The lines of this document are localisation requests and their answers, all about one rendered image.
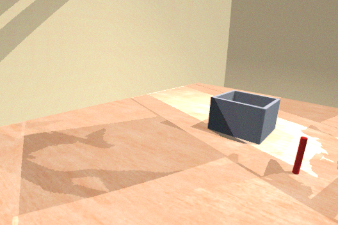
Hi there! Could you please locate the grey open box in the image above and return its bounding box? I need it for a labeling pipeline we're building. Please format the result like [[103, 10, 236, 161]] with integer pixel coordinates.
[[207, 90, 280, 144]]

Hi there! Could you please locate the red cylinder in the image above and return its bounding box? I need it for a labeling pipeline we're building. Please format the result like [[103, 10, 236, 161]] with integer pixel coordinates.
[[292, 137, 308, 175]]

